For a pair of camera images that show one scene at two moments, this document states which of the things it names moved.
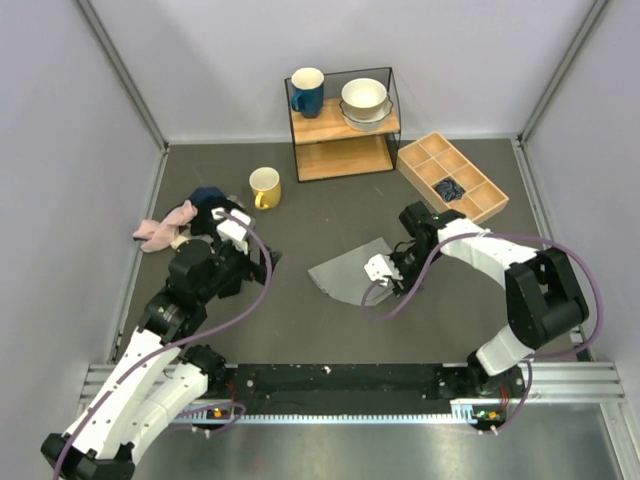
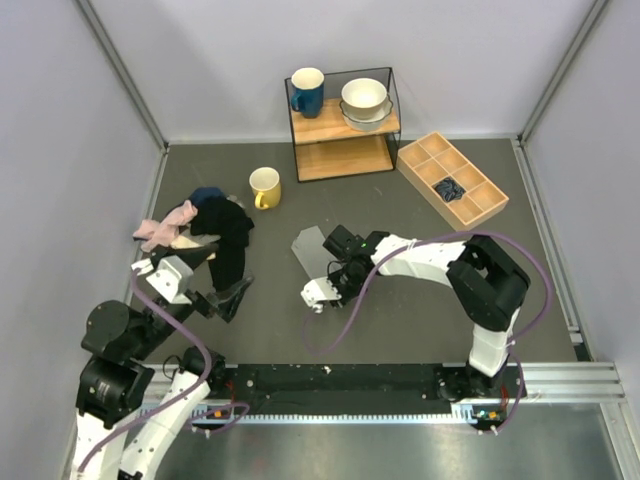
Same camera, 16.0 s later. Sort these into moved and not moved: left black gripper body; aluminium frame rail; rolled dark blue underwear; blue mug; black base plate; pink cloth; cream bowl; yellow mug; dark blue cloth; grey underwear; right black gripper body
Moved: left black gripper body; right black gripper body; grey underwear
Not moved: yellow mug; rolled dark blue underwear; dark blue cloth; cream bowl; pink cloth; black base plate; aluminium frame rail; blue mug
